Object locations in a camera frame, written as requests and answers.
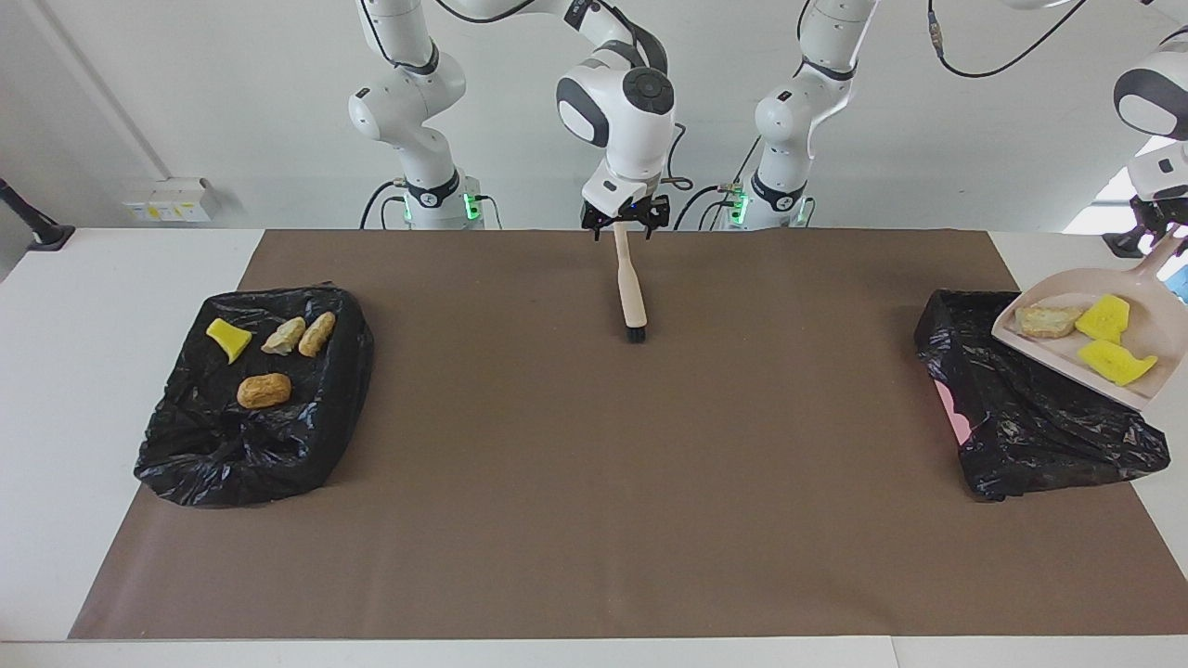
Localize beige brush black bristles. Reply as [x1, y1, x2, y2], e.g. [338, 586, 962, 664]
[613, 225, 649, 345]

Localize yellow sponge wedge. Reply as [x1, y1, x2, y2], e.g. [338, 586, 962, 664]
[1074, 293, 1132, 345]

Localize notched yellow sponge piece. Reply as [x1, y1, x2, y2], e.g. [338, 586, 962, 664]
[1078, 339, 1160, 388]

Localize beige plastic dustpan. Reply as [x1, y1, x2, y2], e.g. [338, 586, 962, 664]
[991, 230, 1188, 413]

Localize striped croissant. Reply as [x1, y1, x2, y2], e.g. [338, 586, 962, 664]
[297, 311, 338, 358]

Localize beige dumpling shaped chunk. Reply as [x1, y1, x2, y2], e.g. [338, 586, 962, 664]
[261, 316, 307, 356]

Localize brown bread roll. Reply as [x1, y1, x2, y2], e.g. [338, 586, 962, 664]
[236, 372, 292, 410]

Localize flared yellow sponge piece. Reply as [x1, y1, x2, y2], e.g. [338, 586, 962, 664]
[205, 318, 253, 365]

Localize black trash bag over pink bin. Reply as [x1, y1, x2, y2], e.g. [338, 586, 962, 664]
[914, 288, 1172, 503]

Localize pink bin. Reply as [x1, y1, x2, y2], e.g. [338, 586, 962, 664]
[934, 379, 977, 448]

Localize black trash bag bin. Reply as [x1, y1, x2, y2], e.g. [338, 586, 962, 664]
[134, 284, 376, 508]

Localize brown paper mat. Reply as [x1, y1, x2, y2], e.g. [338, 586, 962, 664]
[68, 229, 1188, 641]

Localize black left base cable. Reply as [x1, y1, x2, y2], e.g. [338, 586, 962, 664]
[673, 139, 764, 230]

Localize black base cable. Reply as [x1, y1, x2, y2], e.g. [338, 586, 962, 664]
[360, 181, 409, 230]
[673, 139, 764, 230]

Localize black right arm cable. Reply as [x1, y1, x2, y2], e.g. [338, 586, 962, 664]
[357, 0, 695, 193]

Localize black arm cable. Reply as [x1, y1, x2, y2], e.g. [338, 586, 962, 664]
[357, 0, 695, 193]
[926, 0, 1089, 80]

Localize black right base cable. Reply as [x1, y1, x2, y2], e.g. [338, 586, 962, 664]
[360, 181, 409, 230]

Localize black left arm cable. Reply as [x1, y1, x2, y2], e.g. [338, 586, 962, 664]
[926, 0, 1089, 80]

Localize white wall outlet box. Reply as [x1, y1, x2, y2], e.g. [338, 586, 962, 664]
[123, 178, 219, 224]

